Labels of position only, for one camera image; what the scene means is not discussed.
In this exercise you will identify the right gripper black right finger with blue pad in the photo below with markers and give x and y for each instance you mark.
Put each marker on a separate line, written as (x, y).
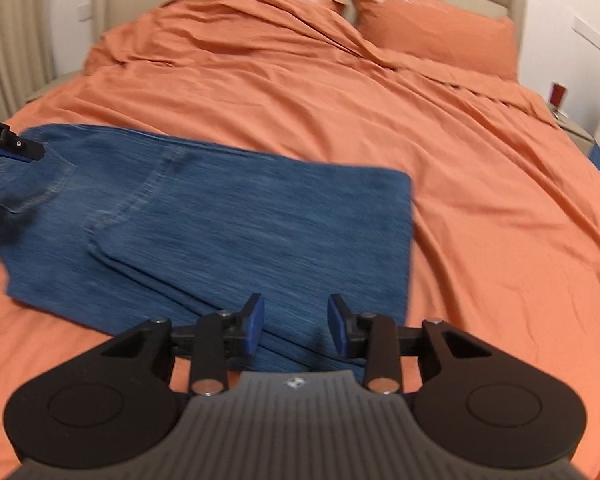
(370, 337)

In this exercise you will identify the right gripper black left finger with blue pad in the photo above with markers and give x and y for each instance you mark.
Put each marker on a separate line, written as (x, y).
(222, 336)

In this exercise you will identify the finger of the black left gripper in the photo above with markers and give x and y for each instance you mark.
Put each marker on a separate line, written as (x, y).
(14, 147)

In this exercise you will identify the blue denim pants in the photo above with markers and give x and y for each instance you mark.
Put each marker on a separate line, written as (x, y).
(114, 226)

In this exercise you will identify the beige pleated curtain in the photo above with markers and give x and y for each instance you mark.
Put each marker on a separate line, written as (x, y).
(26, 58)

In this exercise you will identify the orange duvet cover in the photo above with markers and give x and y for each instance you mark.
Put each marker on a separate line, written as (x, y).
(505, 209)

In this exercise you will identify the beige nightstand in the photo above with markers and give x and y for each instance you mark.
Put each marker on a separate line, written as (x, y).
(580, 137)

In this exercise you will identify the red cup on nightstand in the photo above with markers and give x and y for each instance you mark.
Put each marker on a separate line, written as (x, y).
(558, 93)

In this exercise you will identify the orange pillow right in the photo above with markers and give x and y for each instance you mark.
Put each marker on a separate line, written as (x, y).
(440, 32)

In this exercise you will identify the white wall socket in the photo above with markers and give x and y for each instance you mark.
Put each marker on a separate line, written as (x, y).
(84, 12)

